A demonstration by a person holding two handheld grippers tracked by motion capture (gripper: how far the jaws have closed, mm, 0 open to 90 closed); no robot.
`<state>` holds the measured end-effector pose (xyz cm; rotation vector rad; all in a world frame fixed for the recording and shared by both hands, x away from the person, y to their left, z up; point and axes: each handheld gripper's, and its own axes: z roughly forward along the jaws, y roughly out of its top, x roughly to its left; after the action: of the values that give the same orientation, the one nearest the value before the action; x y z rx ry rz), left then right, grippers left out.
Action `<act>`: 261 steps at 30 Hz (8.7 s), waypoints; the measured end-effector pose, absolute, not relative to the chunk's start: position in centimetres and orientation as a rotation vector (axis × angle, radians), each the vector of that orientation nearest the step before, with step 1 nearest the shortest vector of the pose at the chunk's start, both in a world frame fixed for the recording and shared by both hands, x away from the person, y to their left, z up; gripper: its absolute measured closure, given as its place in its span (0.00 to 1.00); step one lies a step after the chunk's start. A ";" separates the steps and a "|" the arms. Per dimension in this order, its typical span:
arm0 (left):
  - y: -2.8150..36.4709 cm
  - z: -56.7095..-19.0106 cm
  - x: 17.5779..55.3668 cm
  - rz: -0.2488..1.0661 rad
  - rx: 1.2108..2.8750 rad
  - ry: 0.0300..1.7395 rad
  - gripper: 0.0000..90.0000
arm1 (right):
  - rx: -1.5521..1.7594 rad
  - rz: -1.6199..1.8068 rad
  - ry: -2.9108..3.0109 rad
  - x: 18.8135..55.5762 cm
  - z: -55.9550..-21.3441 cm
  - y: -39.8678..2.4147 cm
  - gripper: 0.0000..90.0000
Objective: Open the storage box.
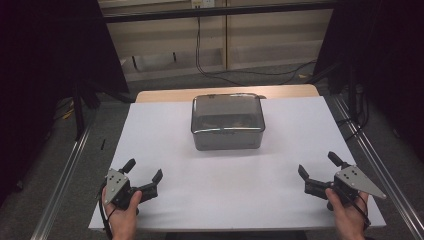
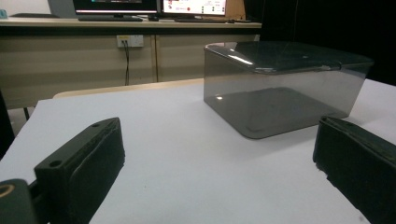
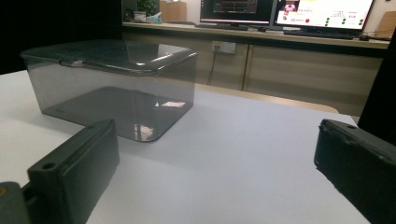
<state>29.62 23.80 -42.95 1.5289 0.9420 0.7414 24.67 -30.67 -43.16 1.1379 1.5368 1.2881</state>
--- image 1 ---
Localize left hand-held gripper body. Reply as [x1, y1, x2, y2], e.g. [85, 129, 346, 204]
[103, 168, 141, 212]

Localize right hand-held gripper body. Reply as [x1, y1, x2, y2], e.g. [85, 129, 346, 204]
[332, 162, 388, 205]

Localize grey plastic box with lid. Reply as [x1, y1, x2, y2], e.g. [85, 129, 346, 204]
[190, 92, 267, 152]

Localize person's left hand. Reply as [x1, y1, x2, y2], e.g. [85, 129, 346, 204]
[101, 187, 144, 240]

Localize person's right hand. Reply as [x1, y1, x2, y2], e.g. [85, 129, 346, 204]
[324, 187, 370, 240]

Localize white board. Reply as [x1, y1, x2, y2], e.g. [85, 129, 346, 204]
[88, 95, 387, 233]

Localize black metal stand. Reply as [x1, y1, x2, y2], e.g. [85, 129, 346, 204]
[71, 83, 101, 142]

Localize wooden table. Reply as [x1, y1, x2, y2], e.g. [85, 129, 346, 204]
[134, 83, 320, 104]

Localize black curtain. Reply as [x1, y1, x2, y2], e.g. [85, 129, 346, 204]
[0, 0, 130, 208]
[313, 0, 424, 161]

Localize beige wooden cabinet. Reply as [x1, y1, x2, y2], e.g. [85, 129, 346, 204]
[99, 0, 334, 83]

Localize black horizontal bar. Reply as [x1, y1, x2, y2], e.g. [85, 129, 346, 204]
[103, 1, 338, 24]

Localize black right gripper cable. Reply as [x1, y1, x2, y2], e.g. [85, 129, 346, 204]
[346, 191, 372, 231]

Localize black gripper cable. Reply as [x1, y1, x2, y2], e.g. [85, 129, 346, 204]
[346, 191, 372, 231]
[97, 181, 114, 240]

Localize metal floor rail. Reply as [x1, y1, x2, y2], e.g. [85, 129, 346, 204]
[29, 123, 95, 240]
[329, 94, 424, 240]

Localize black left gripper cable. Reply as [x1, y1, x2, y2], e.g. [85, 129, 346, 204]
[97, 181, 114, 240]

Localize black floor cables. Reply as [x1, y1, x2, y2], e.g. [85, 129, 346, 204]
[336, 83, 370, 142]

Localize black wall cable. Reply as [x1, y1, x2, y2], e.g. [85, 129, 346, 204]
[194, 16, 318, 86]

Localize white wall outlet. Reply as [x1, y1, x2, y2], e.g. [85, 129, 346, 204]
[190, 0, 216, 10]

